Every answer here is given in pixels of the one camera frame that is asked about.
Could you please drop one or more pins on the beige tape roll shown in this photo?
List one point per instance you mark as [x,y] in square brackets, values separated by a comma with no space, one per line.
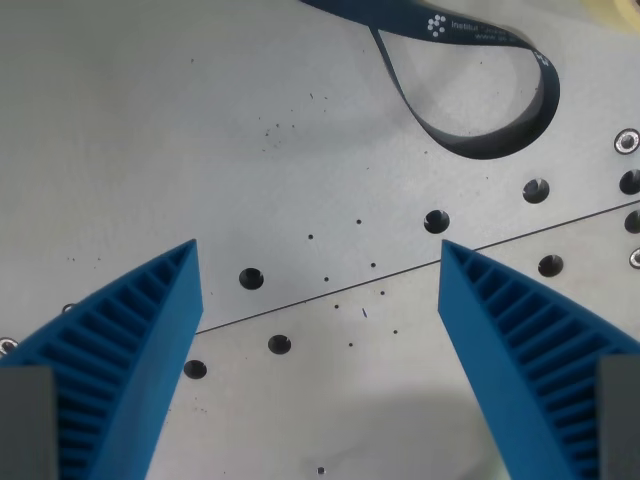
[617,12]

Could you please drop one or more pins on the silver socket head screw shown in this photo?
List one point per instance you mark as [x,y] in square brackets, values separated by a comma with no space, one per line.
[7,346]
[635,257]
[627,141]

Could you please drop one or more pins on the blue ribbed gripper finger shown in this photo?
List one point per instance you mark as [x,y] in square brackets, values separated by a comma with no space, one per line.
[515,350]
[130,350]

